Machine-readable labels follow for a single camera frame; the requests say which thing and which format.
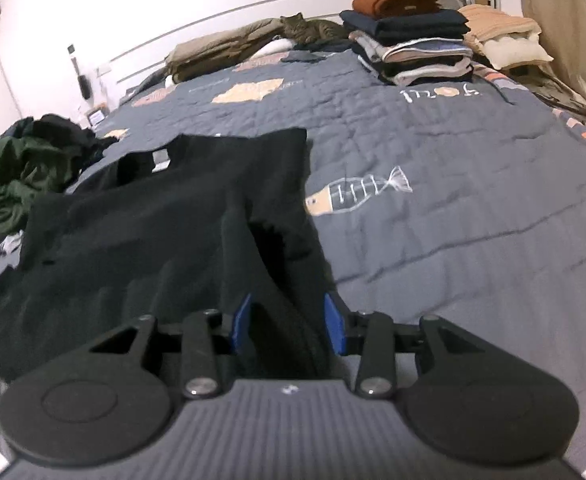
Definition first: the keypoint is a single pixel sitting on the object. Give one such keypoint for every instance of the black sweatshirt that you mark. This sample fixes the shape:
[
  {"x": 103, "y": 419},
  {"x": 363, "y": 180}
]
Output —
[{"x": 148, "y": 235}]

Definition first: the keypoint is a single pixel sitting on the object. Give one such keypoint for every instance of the grey printed quilt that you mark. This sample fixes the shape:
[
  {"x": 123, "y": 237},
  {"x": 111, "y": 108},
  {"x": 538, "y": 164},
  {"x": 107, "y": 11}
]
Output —
[{"x": 448, "y": 235}]

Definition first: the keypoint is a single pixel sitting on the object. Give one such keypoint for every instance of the tabby cat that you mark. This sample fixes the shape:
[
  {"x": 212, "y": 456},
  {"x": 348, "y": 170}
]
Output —
[{"x": 313, "y": 30}]

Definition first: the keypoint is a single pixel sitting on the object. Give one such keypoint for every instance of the white headboard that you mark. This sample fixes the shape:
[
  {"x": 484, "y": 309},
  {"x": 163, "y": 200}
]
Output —
[{"x": 223, "y": 25}]

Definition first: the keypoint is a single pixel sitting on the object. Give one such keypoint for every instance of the dark green garment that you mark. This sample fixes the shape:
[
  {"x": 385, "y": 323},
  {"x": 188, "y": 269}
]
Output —
[{"x": 18, "y": 175}]

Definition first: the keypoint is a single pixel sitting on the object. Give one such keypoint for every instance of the stack of folded clothes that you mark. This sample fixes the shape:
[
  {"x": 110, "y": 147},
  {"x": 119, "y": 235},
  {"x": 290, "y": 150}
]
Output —
[{"x": 408, "y": 35}]

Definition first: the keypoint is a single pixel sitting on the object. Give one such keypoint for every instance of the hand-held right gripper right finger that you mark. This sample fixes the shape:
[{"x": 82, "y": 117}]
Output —
[{"x": 334, "y": 327}]

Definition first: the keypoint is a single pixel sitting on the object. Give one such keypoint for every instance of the white stuffed pillow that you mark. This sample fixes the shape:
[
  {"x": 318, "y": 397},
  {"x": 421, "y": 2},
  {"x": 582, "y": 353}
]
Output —
[{"x": 515, "y": 50}]

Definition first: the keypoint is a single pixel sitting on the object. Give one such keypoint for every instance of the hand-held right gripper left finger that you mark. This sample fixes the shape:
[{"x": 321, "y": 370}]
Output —
[{"x": 240, "y": 325}]

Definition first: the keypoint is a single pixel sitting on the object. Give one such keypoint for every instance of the beige curtain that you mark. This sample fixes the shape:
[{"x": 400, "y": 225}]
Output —
[{"x": 568, "y": 30}]

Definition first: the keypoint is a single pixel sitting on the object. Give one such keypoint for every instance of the black wall device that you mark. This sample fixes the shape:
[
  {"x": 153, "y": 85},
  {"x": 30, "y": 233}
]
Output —
[{"x": 80, "y": 75}]

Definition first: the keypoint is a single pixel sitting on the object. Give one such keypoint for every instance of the folded tan blanket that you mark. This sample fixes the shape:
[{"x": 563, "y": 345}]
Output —
[{"x": 218, "y": 52}]

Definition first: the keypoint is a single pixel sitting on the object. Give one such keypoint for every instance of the small white pillow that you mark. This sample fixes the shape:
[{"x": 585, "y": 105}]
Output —
[{"x": 275, "y": 49}]

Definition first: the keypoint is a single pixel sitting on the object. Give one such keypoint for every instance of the tan cushion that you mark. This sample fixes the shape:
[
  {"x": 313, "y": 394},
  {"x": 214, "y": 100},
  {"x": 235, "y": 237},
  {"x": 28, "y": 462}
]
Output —
[{"x": 498, "y": 22}]

